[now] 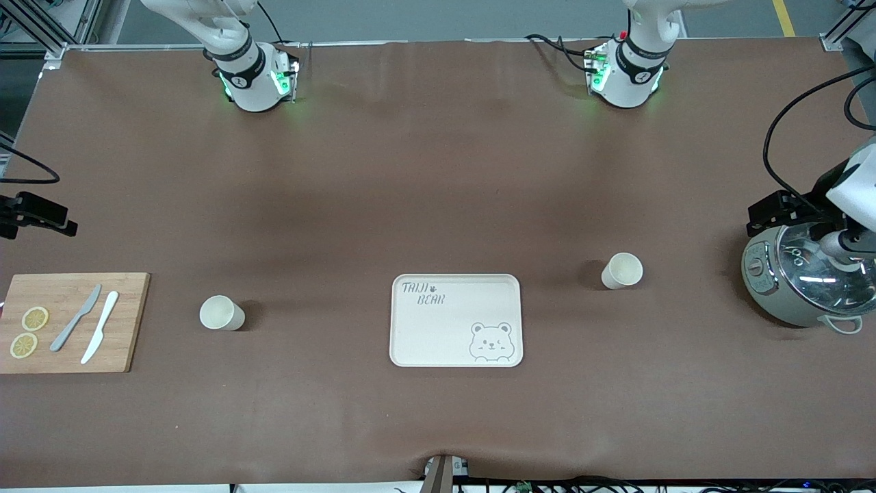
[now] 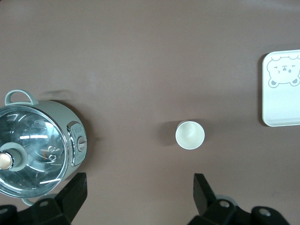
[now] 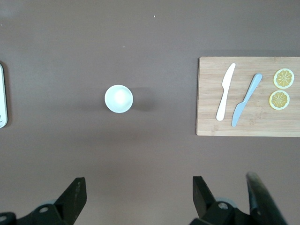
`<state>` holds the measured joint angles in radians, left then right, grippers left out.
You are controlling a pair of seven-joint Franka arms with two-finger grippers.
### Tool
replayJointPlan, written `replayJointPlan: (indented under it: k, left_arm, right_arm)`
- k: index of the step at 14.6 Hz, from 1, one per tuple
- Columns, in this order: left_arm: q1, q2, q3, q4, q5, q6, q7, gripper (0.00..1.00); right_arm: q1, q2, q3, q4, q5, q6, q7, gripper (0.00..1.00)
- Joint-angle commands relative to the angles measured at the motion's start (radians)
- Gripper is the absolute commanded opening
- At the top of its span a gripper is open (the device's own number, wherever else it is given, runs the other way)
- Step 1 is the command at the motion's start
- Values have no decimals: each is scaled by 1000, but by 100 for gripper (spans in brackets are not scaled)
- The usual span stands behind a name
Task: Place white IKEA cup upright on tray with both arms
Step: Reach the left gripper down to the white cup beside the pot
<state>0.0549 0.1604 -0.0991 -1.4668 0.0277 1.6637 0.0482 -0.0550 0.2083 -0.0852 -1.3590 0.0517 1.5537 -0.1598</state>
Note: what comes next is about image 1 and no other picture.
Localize white plastic cup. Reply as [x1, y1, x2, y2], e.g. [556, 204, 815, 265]
[199, 294, 246, 331]
[601, 252, 644, 290]

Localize white tray with bear print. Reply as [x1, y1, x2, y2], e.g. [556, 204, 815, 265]
[389, 273, 524, 368]

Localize grey pot with glass lid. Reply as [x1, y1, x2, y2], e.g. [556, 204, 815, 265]
[741, 220, 876, 336]

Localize grey plastic knife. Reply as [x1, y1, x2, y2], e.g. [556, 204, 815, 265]
[49, 284, 103, 353]

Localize white plastic knife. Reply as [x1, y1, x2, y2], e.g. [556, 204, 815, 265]
[80, 291, 120, 365]

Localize bamboo cutting board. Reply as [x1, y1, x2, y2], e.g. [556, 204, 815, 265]
[0, 273, 151, 375]

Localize brown table cover mat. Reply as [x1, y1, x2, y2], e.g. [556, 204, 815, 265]
[0, 38, 876, 489]

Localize black cable at table edge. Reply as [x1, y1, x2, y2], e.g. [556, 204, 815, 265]
[0, 130, 62, 185]

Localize long black arm cable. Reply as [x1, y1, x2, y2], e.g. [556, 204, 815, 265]
[762, 64, 876, 210]

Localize short black cable loop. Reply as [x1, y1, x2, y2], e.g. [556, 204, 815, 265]
[844, 74, 876, 131]

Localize aluminium frame strut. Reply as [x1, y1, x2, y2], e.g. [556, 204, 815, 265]
[0, 0, 105, 61]
[820, 0, 876, 53]

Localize black cables at arm base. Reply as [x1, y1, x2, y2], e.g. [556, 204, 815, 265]
[524, 33, 604, 73]

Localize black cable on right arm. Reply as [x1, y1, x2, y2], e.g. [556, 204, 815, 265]
[257, 0, 286, 47]

